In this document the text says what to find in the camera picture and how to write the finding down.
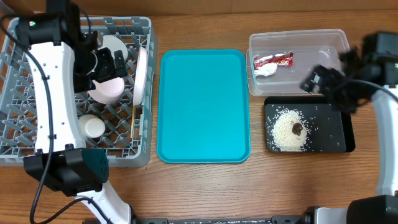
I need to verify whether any pink small bowl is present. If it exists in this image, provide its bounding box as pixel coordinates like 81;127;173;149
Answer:
88;77;125;105

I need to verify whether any grey bowl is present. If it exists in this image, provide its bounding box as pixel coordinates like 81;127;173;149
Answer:
99;35;129;61

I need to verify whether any large white plate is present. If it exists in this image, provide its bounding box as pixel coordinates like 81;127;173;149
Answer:
132;47;148;106

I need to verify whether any red snack wrapper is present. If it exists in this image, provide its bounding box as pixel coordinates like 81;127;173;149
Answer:
254;51;294;69

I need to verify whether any wooden chopstick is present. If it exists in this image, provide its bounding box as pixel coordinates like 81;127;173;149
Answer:
130;105;136;140

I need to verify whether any white tissue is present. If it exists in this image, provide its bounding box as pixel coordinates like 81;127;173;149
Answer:
254;63;278;77

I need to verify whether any brown food scrap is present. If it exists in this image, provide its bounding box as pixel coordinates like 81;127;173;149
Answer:
292;123;304;136

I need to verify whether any white rice pile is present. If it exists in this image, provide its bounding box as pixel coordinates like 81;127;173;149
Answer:
266;105;311;152

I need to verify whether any white cup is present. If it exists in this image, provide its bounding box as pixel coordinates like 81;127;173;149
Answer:
78;114;106;138

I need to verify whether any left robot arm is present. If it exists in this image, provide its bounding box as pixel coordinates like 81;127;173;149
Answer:
15;1;134;223

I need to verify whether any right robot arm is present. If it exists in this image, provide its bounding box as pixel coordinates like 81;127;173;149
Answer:
300;32;397;224

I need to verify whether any grey dishwasher rack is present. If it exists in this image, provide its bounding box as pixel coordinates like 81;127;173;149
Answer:
1;16;158;167

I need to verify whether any clear plastic bin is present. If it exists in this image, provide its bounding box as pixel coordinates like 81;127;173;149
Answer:
246;29;350;96

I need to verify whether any black tray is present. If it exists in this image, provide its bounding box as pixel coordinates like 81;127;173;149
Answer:
264;96;355;153

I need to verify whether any teal plastic tray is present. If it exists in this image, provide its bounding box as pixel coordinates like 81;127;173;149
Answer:
157;49;251;164

